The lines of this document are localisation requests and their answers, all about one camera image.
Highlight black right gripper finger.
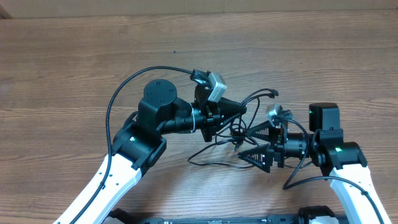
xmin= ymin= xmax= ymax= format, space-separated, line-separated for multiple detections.
xmin=247 ymin=121 xmax=275 ymax=142
xmin=238 ymin=144 xmax=271 ymax=173

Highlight thick black usb cable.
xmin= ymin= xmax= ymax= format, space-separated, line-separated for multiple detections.
xmin=214 ymin=88 xmax=280 ymax=153

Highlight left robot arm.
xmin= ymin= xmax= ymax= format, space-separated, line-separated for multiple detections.
xmin=56 ymin=79 xmax=247 ymax=223

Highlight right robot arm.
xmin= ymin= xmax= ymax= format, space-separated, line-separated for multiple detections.
xmin=238 ymin=103 xmax=390 ymax=223

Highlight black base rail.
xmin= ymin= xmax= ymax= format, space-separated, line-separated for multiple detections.
xmin=104 ymin=205 xmax=349 ymax=224

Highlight black left camera cable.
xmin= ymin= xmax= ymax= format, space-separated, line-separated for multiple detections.
xmin=68 ymin=65 xmax=212 ymax=224

